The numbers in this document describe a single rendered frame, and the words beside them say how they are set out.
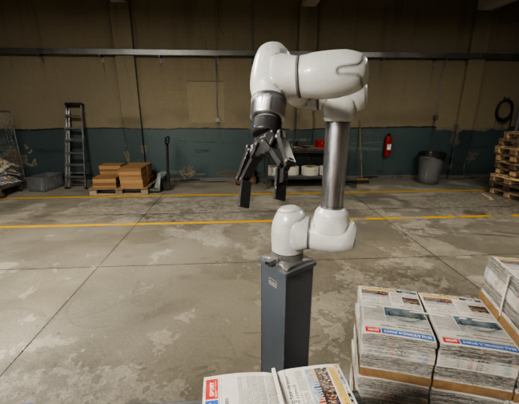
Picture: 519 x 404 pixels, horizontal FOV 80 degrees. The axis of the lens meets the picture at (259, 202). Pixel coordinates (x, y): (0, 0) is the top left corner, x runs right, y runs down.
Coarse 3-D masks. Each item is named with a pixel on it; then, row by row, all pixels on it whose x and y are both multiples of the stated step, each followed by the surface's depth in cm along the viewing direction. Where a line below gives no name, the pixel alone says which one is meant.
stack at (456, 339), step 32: (384, 288) 160; (384, 320) 136; (416, 320) 136; (448, 320) 136; (480, 320) 136; (352, 352) 165; (384, 352) 129; (416, 352) 126; (448, 352) 123; (480, 352) 120; (512, 352) 118; (352, 384) 164; (384, 384) 134; (480, 384) 124; (512, 384) 121
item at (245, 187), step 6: (240, 180) 80; (246, 180) 80; (240, 186) 79; (246, 186) 80; (240, 192) 79; (246, 192) 79; (240, 198) 78; (246, 198) 79; (240, 204) 78; (246, 204) 79
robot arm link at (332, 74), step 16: (304, 64) 74; (320, 64) 72; (336, 64) 72; (352, 64) 71; (304, 80) 74; (320, 80) 73; (336, 80) 73; (352, 80) 73; (304, 96) 79; (320, 96) 77; (336, 96) 77
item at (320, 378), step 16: (304, 368) 85; (320, 368) 85; (336, 368) 85; (288, 384) 80; (304, 384) 80; (320, 384) 80; (336, 384) 80; (304, 400) 76; (320, 400) 76; (336, 400) 75; (352, 400) 75
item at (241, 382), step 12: (204, 384) 80; (216, 384) 80; (228, 384) 80; (240, 384) 80; (252, 384) 80; (264, 384) 80; (204, 396) 76; (216, 396) 76; (228, 396) 76; (240, 396) 76; (252, 396) 77; (264, 396) 77
